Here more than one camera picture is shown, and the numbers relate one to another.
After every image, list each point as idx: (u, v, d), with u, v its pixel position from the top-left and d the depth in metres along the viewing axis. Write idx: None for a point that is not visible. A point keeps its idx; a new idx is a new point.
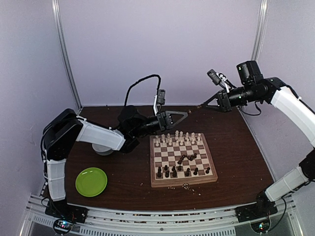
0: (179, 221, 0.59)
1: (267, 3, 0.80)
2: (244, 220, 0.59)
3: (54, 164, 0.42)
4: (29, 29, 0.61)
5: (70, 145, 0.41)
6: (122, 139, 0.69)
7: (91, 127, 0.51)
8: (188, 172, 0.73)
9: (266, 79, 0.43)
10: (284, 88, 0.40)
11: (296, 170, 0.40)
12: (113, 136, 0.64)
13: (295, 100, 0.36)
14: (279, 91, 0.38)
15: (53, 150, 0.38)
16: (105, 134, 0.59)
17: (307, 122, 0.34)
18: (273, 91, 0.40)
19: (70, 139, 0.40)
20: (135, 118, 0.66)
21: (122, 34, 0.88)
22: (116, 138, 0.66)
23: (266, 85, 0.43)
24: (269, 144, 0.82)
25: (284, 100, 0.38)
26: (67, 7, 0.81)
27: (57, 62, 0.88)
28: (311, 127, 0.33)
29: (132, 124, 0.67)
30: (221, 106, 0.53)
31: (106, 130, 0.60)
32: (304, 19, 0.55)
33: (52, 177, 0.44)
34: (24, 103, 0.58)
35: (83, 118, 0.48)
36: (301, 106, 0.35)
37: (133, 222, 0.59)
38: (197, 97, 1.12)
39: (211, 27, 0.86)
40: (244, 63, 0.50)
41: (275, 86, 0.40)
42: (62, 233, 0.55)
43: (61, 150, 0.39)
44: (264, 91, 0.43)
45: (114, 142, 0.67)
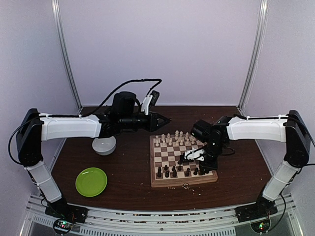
0: (179, 221, 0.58)
1: (267, 3, 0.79)
2: (244, 220, 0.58)
3: (33, 170, 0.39)
4: (29, 28, 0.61)
5: (40, 148, 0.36)
6: (99, 125, 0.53)
7: (55, 122, 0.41)
8: (188, 172, 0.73)
9: (213, 125, 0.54)
10: (231, 121, 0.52)
11: (284, 165, 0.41)
12: (88, 124, 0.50)
13: (243, 123, 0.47)
14: (228, 126, 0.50)
15: (23, 158, 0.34)
16: (76, 126, 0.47)
17: (269, 130, 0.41)
18: (225, 129, 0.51)
19: (37, 141, 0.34)
20: (130, 104, 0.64)
21: (121, 34, 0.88)
22: (92, 126, 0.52)
23: (217, 129, 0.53)
24: (268, 145, 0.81)
25: (237, 128, 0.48)
26: (67, 7, 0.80)
27: (57, 62, 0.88)
28: (272, 130, 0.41)
29: (123, 109, 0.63)
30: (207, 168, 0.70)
31: (75, 120, 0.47)
32: (305, 20, 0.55)
33: (39, 181, 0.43)
34: (24, 103, 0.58)
35: (46, 114, 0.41)
36: (252, 124, 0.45)
37: (133, 222, 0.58)
38: (197, 97, 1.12)
39: (211, 28, 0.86)
40: (194, 127, 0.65)
41: (223, 125, 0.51)
42: (62, 233, 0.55)
43: (33, 156, 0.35)
44: (218, 134, 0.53)
45: (91, 130, 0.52)
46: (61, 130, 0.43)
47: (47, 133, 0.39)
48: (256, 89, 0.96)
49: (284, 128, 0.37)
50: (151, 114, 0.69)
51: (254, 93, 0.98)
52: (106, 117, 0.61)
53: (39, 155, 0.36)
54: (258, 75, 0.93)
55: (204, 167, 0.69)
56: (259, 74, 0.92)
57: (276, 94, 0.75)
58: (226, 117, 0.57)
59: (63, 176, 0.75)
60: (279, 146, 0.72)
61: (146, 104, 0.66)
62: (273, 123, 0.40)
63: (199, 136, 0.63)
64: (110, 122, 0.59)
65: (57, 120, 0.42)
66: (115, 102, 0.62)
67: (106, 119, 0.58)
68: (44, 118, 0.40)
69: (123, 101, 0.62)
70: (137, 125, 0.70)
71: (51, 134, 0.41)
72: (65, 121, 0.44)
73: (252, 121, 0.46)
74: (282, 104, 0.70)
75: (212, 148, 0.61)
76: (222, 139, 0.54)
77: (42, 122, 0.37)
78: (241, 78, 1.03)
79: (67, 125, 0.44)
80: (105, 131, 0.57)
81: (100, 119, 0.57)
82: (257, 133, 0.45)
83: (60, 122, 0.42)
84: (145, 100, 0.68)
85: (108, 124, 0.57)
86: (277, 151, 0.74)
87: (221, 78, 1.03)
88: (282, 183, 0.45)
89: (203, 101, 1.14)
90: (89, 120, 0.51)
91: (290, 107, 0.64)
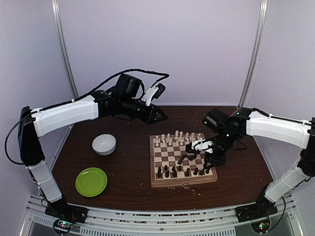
0: (179, 221, 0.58)
1: (267, 3, 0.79)
2: (244, 220, 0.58)
3: (35, 169, 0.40)
4: (29, 29, 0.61)
5: (39, 145, 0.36)
6: (95, 104, 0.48)
7: (47, 114, 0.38)
8: (188, 172, 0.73)
9: (232, 116, 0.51)
10: (251, 114, 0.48)
11: (295, 171, 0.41)
12: (82, 107, 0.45)
13: (265, 120, 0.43)
14: (249, 120, 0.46)
15: (26, 156, 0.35)
16: (71, 112, 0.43)
17: (290, 132, 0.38)
18: (244, 123, 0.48)
19: (34, 139, 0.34)
20: (135, 87, 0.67)
21: (121, 35, 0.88)
22: (87, 108, 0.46)
23: (236, 120, 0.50)
24: (269, 145, 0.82)
25: (257, 125, 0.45)
26: (67, 7, 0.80)
27: (57, 62, 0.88)
28: (294, 134, 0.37)
29: (129, 90, 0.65)
30: (216, 162, 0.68)
31: (67, 106, 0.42)
32: (305, 20, 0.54)
33: (40, 181, 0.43)
34: (24, 103, 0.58)
35: (36, 110, 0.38)
36: (274, 123, 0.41)
37: (133, 222, 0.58)
38: (198, 97, 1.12)
39: (211, 28, 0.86)
40: (207, 115, 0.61)
41: (244, 118, 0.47)
42: (62, 233, 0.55)
43: (34, 154, 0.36)
44: (236, 126, 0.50)
45: (88, 112, 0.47)
46: (56, 120, 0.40)
47: (42, 127, 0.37)
48: (256, 89, 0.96)
49: (308, 134, 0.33)
50: (152, 105, 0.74)
51: (255, 93, 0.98)
52: (105, 94, 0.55)
53: (40, 153, 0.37)
54: (258, 75, 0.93)
55: (212, 160, 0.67)
56: (259, 74, 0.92)
57: (276, 93, 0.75)
58: (243, 108, 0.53)
59: (63, 176, 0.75)
60: (280, 147, 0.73)
61: (150, 95, 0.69)
62: (297, 127, 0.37)
63: (212, 127, 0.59)
64: (110, 100, 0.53)
65: (49, 111, 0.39)
66: (123, 82, 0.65)
67: (106, 96, 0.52)
68: (36, 113, 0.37)
69: (128, 84, 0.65)
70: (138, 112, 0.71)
71: (47, 127, 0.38)
72: (56, 110, 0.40)
73: (274, 120, 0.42)
74: (282, 104, 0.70)
75: (226, 140, 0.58)
76: (237, 132, 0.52)
77: (33, 119, 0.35)
78: (242, 78, 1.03)
79: (60, 113, 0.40)
80: (104, 109, 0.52)
81: (98, 98, 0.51)
82: (276, 134, 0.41)
83: (52, 113, 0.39)
84: (150, 90, 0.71)
85: (106, 101, 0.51)
86: (278, 152, 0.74)
87: (221, 79, 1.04)
88: (287, 187, 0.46)
89: (203, 101, 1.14)
90: (83, 103, 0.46)
91: (290, 107, 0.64)
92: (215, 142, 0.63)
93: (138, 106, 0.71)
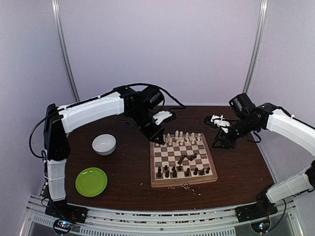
0: (179, 221, 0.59)
1: (267, 3, 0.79)
2: (243, 220, 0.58)
3: (52, 165, 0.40)
4: (29, 29, 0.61)
5: (65, 142, 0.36)
6: (121, 101, 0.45)
7: (75, 111, 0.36)
8: (188, 172, 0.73)
9: (258, 107, 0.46)
10: (276, 111, 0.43)
11: (301, 177, 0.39)
12: (110, 102, 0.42)
13: (288, 119, 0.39)
14: (271, 114, 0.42)
15: (54, 151, 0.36)
16: (98, 108, 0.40)
17: (305, 136, 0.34)
18: (267, 116, 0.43)
19: (61, 135, 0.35)
20: (158, 99, 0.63)
21: (122, 35, 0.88)
22: (114, 104, 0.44)
23: (259, 112, 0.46)
24: (270, 146, 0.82)
25: (278, 122, 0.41)
26: (67, 7, 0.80)
27: (57, 63, 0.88)
28: (308, 139, 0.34)
29: (153, 100, 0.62)
30: (227, 144, 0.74)
31: (94, 103, 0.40)
32: (305, 20, 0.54)
33: (52, 177, 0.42)
34: (23, 103, 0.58)
35: (63, 106, 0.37)
36: (296, 124, 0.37)
37: (133, 222, 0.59)
38: (198, 97, 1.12)
39: (211, 29, 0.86)
40: (235, 98, 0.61)
41: (267, 112, 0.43)
42: (62, 233, 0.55)
43: (62, 149, 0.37)
44: (258, 118, 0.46)
45: (115, 108, 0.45)
46: (84, 117, 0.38)
47: (69, 123, 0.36)
48: (256, 89, 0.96)
49: None
50: (163, 128, 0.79)
51: (255, 93, 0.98)
52: (130, 89, 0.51)
53: (67, 149, 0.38)
54: (258, 75, 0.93)
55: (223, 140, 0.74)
56: (259, 74, 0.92)
57: (276, 93, 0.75)
58: (271, 103, 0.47)
59: None
60: (282, 148, 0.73)
61: (163, 116, 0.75)
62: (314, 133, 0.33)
63: (236, 110, 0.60)
64: (136, 95, 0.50)
65: (77, 107, 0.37)
66: (150, 90, 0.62)
67: (131, 91, 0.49)
68: (62, 111, 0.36)
69: (155, 94, 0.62)
70: (144, 128, 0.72)
71: (74, 123, 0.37)
72: (83, 107, 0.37)
73: (297, 122, 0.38)
74: (282, 104, 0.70)
75: (243, 128, 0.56)
76: (258, 125, 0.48)
77: (61, 116, 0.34)
78: (242, 78, 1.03)
79: (87, 110, 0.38)
80: (129, 104, 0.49)
81: (122, 93, 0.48)
82: (294, 136, 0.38)
83: (80, 109, 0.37)
84: (163, 112, 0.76)
85: (131, 96, 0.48)
86: (279, 152, 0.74)
87: (221, 79, 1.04)
88: (290, 191, 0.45)
89: (202, 101, 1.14)
90: (110, 98, 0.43)
91: (290, 107, 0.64)
92: (233, 126, 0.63)
93: (148, 122, 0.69)
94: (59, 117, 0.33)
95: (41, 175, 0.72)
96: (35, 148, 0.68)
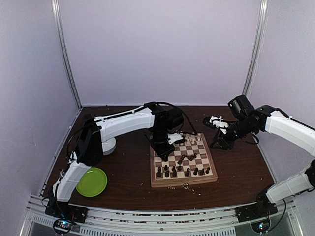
0: (179, 221, 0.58)
1: (267, 3, 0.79)
2: (244, 220, 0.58)
3: (77, 168, 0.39)
4: (29, 28, 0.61)
5: (99, 150, 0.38)
6: (152, 117, 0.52)
7: (111, 124, 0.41)
8: (188, 172, 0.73)
9: (256, 109, 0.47)
10: (274, 113, 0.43)
11: (301, 177, 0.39)
12: (143, 117, 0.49)
13: (286, 121, 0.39)
14: (269, 116, 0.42)
15: (87, 160, 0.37)
16: (130, 122, 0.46)
17: (303, 136, 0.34)
18: (265, 118, 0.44)
19: (97, 145, 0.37)
20: (179, 122, 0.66)
21: (122, 34, 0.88)
22: (145, 119, 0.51)
23: (257, 114, 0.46)
24: (270, 146, 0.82)
25: (276, 123, 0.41)
26: (67, 7, 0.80)
27: (57, 63, 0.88)
28: (306, 139, 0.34)
29: (175, 121, 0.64)
30: (224, 145, 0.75)
31: (130, 116, 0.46)
32: (305, 20, 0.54)
33: (70, 179, 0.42)
34: (23, 103, 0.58)
35: (101, 119, 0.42)
36: (294, 125, 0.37)
37: (133, 222, 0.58)
38: (197, 97, 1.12)
39: (211, 28, 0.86)
40: (235, 99, 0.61)
41: (265, 114, 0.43)
42: (62, 233, 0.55)
43: (94, 158, 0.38)
44: (256, 120, 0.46)
45: (145, 123, 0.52)
46: (119, 129, 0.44)
47: (106, 133, 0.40)
48: (256, 89, 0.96)
49: None
50: (173, 147, 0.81)
51: (255, 93, 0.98)
52: (159, 106, 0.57)
53: (100, 156, 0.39)
54: (258, 75, 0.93)
55: (220, 140, 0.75)
56: (259, 74, 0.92)
57: (276, 94, 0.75)
58: (269, 106, 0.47)
59: None
60: (281, 149, 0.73)
61: (175, 137, 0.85)
62: (312, 133, 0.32)
63: (236, 112, 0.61)
64: (165, 112, 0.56)
65: (112, 121, 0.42)
66: (174, 112, 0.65)
67: (161, 108, 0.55)
68: (101, 122, 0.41)
69: (178, 116, 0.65)
70: (159, 144, 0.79)
71: (110, 133, 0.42)
72: (120, 119, 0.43)
73: (296, 122, 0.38)
74: (282, 105, 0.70)
75: (241, 129, 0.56)
76: (256, 127, 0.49)
77: (99, 127, 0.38)
78: (241, 78, 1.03)
79: (122, 124, 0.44)
80: (157, 120, 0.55)
81: (153, 110, 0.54)
82: (293, 137, 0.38)
83: (115, 123, 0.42)
84: (176, 134, 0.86)
85: (161, 113, 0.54)
86: (279, 153, 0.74)
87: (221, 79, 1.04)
88: (289, 191, 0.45)
89: (202, 101, 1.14)
90: (141, 114, 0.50)
91: (290, 107, 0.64)
92: (231, 127, 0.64)
93: (163, 140, 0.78)
94: (98, 128, 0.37)
95: (41, 175, 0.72)
96: (35, 148, 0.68)
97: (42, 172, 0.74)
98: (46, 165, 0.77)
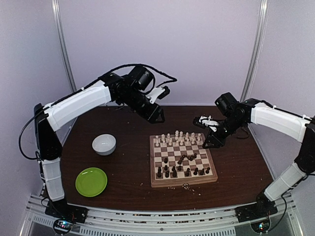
0: (179, 221, 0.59)
1: (267, 3, 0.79)
2: (244, 220, 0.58)
3: (47, 166, 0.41)
4: (29, 29, 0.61)
5: (54, 141, 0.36)
6: (106, 89, 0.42)
7: (58, 109, 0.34)
8: (188, 172, 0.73)
9: (240, 102, 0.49)
10: (258, 104, 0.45)
11: (292, 167, 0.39)
12: (95, 93, 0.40)
13: (269, 110, 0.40)
14: (254, 108, 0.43)
15: (46, 151, 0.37)
16: (80, 102, 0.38)
17: (286, 123, 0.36)
18: (250, 110, 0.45)
19: (50, 136, 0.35)
20: (147, 80, 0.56)
21: (122, 34, 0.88)
22: (99, 95, 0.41)
23: (242, 107, 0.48)
24: (269, 146, 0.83)
25: (260, 114, 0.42)
26: (67, 7, 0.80)
27: (57, 63, 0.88)
28: (291, 126, 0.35)
29: (142, 81, 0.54)
30: (215, 143, 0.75)
31: (78, 96, 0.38)
32: (305, 19, 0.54)
33: (48, 177, 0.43)
34: (23, 103, 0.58)
35: (48, 104, 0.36)
36: (276, 113, 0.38)
37: (133, 222, 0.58)
38: (197, 97, 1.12)
39: (211, 28, 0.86)
40: (220, 98, 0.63)
41: (249, 105, 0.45)
42: (62, 233, 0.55)
43: (54, 149, 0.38)
44: (242, 113, 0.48)
45: (102, 98, 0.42)
46: (71, 112, 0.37)
47: (56, 121, 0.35)
48: (256, 89, 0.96)
49: (305, 128, 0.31)
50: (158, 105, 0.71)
51: (255, 93, 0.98)
52: (115, 75, 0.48)
53: (59, 146, 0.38)
54: (258, 75, 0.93)
55: (211, 138, 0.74)
56: (259, 74, 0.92)
57: (276, 93, 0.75)
58: (254, 99, 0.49)
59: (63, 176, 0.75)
60: (279, 148, 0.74)
61: (156, 94, 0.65)
62: (295, 119, 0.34)
63: (222, 109, 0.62)
64: (121, 80, 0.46)
65: (60, 104, 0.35)
66: (137, 71, 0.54)
67: (116, 77, 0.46)
68: (48, 109, 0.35)
69: (141, 75, 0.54)
70: (142, 111, 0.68)
71: (62, 120, 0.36)
72: (68, 102, 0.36)
73: (278, 111, 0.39)
74: (281, 104, 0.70)
75: (231, 124, 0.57)
76: (243, 119, 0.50)
77: (46, 115, 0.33)
78: (242, 78, 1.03)
79: (72, 106, 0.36)
80: (116, 92, 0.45)
81: (107, 81, 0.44)
82: (276, 125, 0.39)
83: (64, 106, 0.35)
84: (155, 90, 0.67)
85: (116, 82, 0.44)
86: (277, 152, 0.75)
87: (221, 79, 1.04)
88: (285, 185, 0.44)
89: (203, 101, 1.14)
90: (93, 88, 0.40)
91: (289, 107, 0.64)
92: (221, 124, 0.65)
93: (142, 103, 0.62)
94: (44, 117, 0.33)
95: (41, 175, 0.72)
96: (35, 148, 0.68)
97: None
98: None
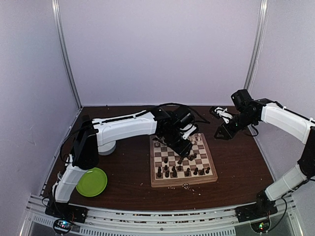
0: (179, 221, 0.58)
1: (267, 3, 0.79)
2: (244, 220, 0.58)
3: (72, 172, 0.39)
4: (29, 29, 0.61)
5: (94, 155, 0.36)
6: (154, 123, 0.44)
7: (109, 128, 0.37)
8: (188, 172, 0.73)
9: (254, 100, 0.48)
10: (270, 103, 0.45)
11: (294, 168, 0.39)
12: (144, 123, 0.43)
13: (279, 110, 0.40)
14: (264, 106, 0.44)
15: (82, 163, 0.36)
16: (130, 128, 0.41)
17: (293, 124, 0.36)
18: (261, 108, 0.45)
19: (92, 150, 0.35)
20: (188, 119, 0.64)
21: (122, 34, 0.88)
22: (147, 125, 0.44)
23: (254, 105, 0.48)
24: (269, 146, 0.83)
25: (270, 112, 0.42)
26: (67, 7, 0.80)
27: (57, 63, 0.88)
28: (297, 127, 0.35)
29: (183, 121, 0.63)
30: (225, 135, 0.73)
31: (130, 121, 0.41)
32: (305, 19, 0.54)
33: (66, 181, 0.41)
34: (23, 103, 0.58)
35: (99, 121, 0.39)
36: (285, 113, 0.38)
37: (133, 222, 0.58)
38: (197, 97, 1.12)
39: (211, 28, 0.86)
40: (236, 92, 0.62)
41: (261, 103, 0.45)
42: (62, 233, 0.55)
43: (90, 162, 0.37)
44: (253, 111, 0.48)
45: (148, 129, 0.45)
46: (117, 133, 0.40)
47: (102, 138, 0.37)
48: (256, 89, 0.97)
49: (309, 130, 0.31)
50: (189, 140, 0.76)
51: (254, 93, 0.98)
52: (163, 111, 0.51)
53: (96, 160, 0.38)
54: (258, 75, 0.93)
55: (222, 130, 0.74)
56: (259, 74, 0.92)
57: (276, 93, 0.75)
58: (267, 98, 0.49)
59: None
60: (280, 148, 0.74)
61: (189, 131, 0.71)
62: (301, 121, 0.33)
63: (236, 104, 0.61)
64: (168, 119, 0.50)
65: (111, 125, 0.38)
66: (180, 112, 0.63)
67: (166, 115, 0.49)
68: (98, 125, 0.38)
69: (185, 115, 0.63)
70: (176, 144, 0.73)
71: (108, 138, 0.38)
72: (120, 125, 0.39)
73: (288, 111, 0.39)
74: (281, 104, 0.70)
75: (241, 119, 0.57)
76: (253, 117, 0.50)
77: (96, 131, 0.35)
78: (242, 78, 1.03)
79: (120, 129, 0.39)
80: (161, 126, 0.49)
81: (156, 115, 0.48)
82: (285, 125, 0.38)
83: (114, 128, 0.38)
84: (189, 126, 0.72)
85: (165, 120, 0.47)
86: (277, 152, 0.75)
87: (221, 78, 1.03)
88: (286, 186, 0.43)
89: (203, 101, 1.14)
90: (144, 119, 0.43)
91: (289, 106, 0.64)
92: (234, 117, 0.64)
93: (178, 138, 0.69)
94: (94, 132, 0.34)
95: (41, 175, 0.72)
96: (36, 148, 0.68)
97: (42, 172, 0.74)
98: (45, 166, 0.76)
